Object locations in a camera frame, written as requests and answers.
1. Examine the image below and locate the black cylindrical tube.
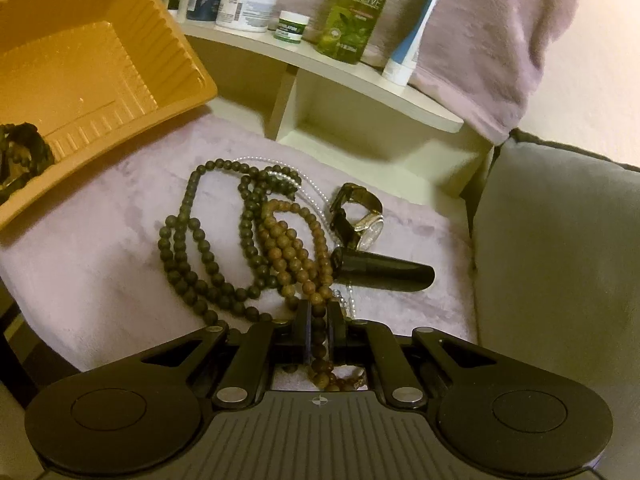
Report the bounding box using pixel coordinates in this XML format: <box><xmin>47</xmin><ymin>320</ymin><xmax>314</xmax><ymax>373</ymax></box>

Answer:
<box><xmin>329</xmin><ymin>247</ymin><xmax>436</xmax><ymax>289</ymax></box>

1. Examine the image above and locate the pink hanging towel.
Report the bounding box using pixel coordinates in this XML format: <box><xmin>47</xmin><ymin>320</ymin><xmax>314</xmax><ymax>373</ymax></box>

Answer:
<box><xmin>230</xmin><ymin>0</ymin><xmax>582</xmax><ymax>144</ymax></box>

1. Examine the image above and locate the dark bead necklace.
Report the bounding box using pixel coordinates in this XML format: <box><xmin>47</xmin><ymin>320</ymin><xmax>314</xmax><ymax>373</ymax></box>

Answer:
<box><xmin>157</xmin><ymin>158</ymin><xmax>302</xmax><ymax>324</ymax></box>

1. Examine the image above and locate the white pearl necklace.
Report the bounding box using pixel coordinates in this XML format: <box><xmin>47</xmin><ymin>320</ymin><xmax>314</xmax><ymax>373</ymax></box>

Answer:
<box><xmin>235</xmin><ymin>156</ymin><xmax>362</xmax><ymax>322</ymax></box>

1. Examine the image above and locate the dark bead bracelet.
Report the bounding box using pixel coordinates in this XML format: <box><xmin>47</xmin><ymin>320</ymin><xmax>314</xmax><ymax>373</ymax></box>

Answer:
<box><xmin>0</xmin><ymin>122</ymin><xmax>56</xmax><ymax>206</ymax></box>

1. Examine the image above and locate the dark wooden frame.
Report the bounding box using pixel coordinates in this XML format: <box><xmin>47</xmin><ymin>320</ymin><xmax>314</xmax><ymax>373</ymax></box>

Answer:
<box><xmin>0</xmin><ymin>294</ymin><xmax>42</xmax><ymax>407</ymax></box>

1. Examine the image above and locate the white and blue tube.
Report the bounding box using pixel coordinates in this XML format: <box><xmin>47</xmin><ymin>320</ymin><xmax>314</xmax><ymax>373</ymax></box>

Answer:
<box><xmin>382</xmin><ymin>0</ymin><xmax>449</xmax><ymax>86</ymax></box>

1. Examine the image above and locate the grey cushion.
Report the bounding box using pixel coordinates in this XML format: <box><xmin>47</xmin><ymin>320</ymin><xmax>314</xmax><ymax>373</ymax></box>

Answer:
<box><xmin>469</xmin><ymin>127</ymin><xmax>640</xmax><ymax>362</ymax></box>

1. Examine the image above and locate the brown wooden bead necklace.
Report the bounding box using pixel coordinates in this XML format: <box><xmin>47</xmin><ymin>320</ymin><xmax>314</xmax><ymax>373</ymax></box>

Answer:
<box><xmin>257</xmin><ymin>198</ymin><xmax>369</xmax><ymax>394</ymax></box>

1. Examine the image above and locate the wristwatch with black strap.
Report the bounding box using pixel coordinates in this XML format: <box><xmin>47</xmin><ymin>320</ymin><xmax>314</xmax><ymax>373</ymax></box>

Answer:
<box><xmin>328</xmin><ymin>183</ymin><xmax>386</xmax><ymax>251</ymax></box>

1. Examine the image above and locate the cream wooden shelf unit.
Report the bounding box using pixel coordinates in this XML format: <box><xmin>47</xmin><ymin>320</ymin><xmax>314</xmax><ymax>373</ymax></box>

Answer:
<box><xmin>165</xmin><ymin>19</ymin><xmax>496</xmax><ymax>202</ymax></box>

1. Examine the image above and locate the green oil bottle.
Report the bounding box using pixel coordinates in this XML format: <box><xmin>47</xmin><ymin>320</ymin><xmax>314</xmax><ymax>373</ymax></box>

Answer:
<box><xmin>314</xmin><ymin>0</ymin><xmax>403</xmax><ymax>66</ymax></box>

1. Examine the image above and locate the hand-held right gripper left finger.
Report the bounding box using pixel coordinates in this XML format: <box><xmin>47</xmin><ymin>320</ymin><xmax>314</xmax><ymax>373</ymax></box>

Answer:
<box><xmin>136</xmin><ymin>300</ymin><xmax>314</xmax><ymax>409</ymax></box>

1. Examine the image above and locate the orange plastic tray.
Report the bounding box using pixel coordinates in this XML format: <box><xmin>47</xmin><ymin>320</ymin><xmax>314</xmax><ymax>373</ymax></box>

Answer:
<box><xmin>0</xmin><ymin>0</ymin><xmax>219</xmax><ymax>234</ymax></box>

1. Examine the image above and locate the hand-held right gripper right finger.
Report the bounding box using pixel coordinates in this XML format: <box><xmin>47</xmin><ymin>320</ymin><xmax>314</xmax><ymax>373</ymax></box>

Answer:
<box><xmin>324</xmin><ymin>303</ymin><xmax>504</xmax><ymax>409</ymax></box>

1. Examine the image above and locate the small green jar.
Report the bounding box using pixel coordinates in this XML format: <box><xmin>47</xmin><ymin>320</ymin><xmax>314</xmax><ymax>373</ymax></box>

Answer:
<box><xmin>272</xmin><ymin>9</ymin><xmax>311</xmax><ymax>44</ymax></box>

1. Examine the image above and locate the white cream jar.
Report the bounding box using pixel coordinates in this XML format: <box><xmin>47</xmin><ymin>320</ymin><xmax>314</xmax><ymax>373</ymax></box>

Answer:
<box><xmin>214</xmin><ymin>0</ymin><xmax>281</xmax><ymax>34</ymax></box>

